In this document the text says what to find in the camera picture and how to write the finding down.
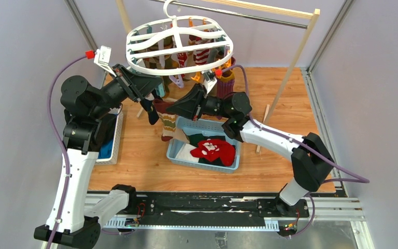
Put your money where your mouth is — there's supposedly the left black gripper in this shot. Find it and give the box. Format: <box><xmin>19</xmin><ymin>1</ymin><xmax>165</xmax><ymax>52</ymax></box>
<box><xmin>91</xmin><ymin>64</ymin><xmax>163</xmax><ymax>119</ymax></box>

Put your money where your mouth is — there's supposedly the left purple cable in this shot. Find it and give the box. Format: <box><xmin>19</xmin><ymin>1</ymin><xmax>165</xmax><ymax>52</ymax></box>
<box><xmin>46</xmin><ymin>50</ymin><xmax>97</xmax><ymax>249</ymax></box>

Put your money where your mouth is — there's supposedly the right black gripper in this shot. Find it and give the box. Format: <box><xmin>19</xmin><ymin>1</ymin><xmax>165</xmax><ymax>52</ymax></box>
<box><xmin>165</xmin><ymin>84</ymin><xmax>232</xmax><ymax>122</ymax></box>

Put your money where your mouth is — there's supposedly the wooden clothes rack frame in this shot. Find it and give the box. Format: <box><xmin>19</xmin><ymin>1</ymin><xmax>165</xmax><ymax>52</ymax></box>
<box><xmin>115</xmin><ymin>0</ymin><xmax>320</xmax><ymax>154</ymax></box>

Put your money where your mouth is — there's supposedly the navy hanging sock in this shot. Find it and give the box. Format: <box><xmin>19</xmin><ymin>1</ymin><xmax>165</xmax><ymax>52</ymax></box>
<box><xmin>140</xmin><ymin>90</ymin><xmax>161</xmax><ymax>125</ymax></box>

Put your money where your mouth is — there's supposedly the olive tan hanging sock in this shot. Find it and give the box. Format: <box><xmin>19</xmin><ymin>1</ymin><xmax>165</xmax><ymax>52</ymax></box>
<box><xmin>162</xmin><ymin>37</ymin><xmax>178</xmax><ymax>92</ymax></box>

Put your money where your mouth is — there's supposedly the purple mustard hanging sock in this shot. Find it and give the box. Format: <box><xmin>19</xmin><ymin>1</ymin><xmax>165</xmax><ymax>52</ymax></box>
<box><xmin>216</xmin><ymin>70</ymin><xmax>235</xmax><ymax>98</ymax></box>

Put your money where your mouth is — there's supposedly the lilac clothes peg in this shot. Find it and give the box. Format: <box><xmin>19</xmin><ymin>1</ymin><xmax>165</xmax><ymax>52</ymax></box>
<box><xmin>169</xmin><ymin>75</ymin><xmax>184</xmax><ymax>88</ymax></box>

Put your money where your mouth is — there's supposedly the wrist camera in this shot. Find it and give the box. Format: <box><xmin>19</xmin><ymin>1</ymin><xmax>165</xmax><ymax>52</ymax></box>
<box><xmin>93</xmin><ymin>46</ymin><xmax>115</xmax><ymax>75</ymax></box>
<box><xmin>201</xmin><ymin>70</ymin><xmax>217</xmax><ymax>94</ymax></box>

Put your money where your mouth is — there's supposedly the purple cable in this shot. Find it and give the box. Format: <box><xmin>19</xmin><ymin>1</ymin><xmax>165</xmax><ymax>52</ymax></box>
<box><xmin>214</xmin><ymin>64</ymin><xmax>371</xmax><ymax>238</ymax></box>
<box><xmin>46</xmin><ymin>50</ymin><xmax>97</xmax><ymax>249</ymax></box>

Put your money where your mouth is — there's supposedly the white sock in basket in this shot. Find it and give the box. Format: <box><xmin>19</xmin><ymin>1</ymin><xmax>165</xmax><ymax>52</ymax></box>
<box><xmin>175</xmin><ymin>143</ymin><xmax>199</xmax><ymax>163</ymax></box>

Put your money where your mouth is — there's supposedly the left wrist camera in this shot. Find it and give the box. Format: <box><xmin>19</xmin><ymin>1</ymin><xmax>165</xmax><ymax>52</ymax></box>
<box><xmin>93</xmin><ymin>46</ymin><xmax>115</xmax><ymax>75</ymax></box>

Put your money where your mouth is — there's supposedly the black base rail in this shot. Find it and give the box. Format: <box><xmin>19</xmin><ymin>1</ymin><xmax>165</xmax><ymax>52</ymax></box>
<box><xmin>125</xmin><ymin>192</ymin><xmax>310</xmax><ymax>227</ymax></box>

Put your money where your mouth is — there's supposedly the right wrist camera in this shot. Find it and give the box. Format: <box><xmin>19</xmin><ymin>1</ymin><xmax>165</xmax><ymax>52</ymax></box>
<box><xmin>201</xmin><ymin>70</ymin><xmax>217</xmax><ymax>94</ymax></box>

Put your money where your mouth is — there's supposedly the white oval clip hanger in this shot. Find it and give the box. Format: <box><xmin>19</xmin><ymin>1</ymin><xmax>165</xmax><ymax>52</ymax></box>
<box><xmin>125</xmin><ymin>1</ymin><xmax>234</xmax><ymax>76</ymax></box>

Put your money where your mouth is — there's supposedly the white plastic basket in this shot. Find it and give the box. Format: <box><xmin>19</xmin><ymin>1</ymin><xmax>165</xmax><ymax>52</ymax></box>
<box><xmin>95</xmin><ymin>109</ymin><xmax>124</xmax><ymax>165</ymax></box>

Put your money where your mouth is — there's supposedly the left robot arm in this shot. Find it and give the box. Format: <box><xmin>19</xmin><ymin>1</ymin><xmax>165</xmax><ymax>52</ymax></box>
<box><xmin>34</xmin><ymin>64</ymin><xmax>162</xmax><ymax>248</ymax></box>

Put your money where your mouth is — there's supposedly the metal rack rod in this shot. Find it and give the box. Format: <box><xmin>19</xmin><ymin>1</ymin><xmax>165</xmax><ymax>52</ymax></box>
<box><xmin>151</xmin><ymin>0</ymin><xmax>309</xmax><ymax>30</ymax></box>

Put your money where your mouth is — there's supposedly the light blue plastic basket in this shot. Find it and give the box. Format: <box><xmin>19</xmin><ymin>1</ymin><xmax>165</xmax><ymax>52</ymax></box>
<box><xmin>166</xmin><ymin>117</ymin><xmax>241</xmax><ymax>173</ymax></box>

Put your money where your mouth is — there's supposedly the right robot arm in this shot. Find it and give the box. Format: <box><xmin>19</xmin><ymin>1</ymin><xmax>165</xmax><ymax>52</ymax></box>
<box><xmin>167</xmin><ymin>84</ymin><xmax>334</xmax><ymax>216</ymax></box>

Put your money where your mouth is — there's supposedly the beige striped ribbed sock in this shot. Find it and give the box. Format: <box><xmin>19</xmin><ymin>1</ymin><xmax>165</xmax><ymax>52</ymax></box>
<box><xmin>153</xmin><ymin>99</ymin><xmax>177</xmax><ymax>142</ymax></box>

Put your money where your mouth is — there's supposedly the blue cloth in basket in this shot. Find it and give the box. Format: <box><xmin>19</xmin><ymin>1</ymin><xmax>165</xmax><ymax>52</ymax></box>
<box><xmin>98</xmin><ymin>139</ymin><xmax>113</xmax><ymax>160</ymax></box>

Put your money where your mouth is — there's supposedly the orange clothes peg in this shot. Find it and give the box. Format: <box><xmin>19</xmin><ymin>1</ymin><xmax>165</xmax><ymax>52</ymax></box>
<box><xmin>191</xmin><ymin>72</ymin><xmax>203</xmax><ymax>84</ymax></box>

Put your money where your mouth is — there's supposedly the argyle brown hanging sock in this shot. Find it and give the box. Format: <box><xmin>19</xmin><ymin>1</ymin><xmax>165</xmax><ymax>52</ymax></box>
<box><xmin>143</xmin><ymin>57</ymin><xmax>162</xmax><ymax>70</ymax></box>

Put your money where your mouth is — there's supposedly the dark green sock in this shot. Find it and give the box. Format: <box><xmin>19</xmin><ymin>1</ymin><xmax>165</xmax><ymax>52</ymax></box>
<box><xmin>188</xmin><ymin>133</ymin><xmax>225</xmax><ymax>167</ymax></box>

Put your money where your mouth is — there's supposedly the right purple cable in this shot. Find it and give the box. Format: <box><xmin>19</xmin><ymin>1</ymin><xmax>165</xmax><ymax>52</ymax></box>
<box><xmin>214</xmin><ymin>64</ymin><xmax>371</xmax><ymax>238</ymax></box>

